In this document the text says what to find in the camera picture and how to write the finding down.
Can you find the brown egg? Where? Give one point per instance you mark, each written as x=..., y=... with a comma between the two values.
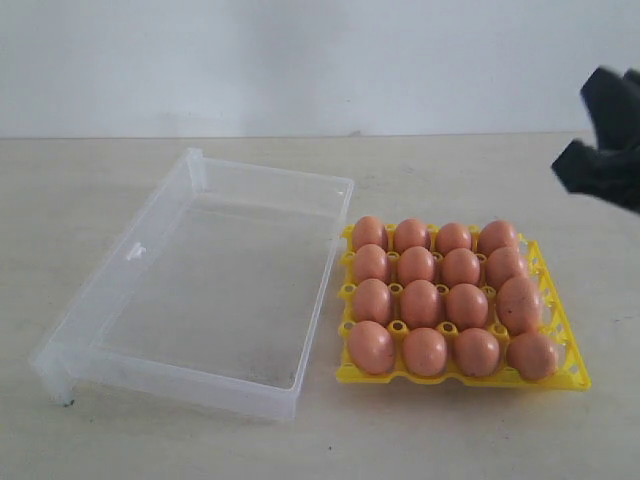
x=476, y=352
x=519, y=306
x=503, y=264
x=425, y=352
x=495, y=235
x=466, y=307
x=371, y=348
x=460, y=266
x=409, y=233
x=452, y=236
x=416, y=263
x=373, y=301
x=420, y=305
x=369, y=230
x=371, y=262
x=534, y=355

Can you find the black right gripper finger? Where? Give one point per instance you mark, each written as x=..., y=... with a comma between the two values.
x=612, y=102
x=611, y=176

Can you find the yellow plastic egg tray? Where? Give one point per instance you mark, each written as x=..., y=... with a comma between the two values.
x=571, y=373

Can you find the clear plastic container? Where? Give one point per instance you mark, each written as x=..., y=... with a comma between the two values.
x=212, y=295

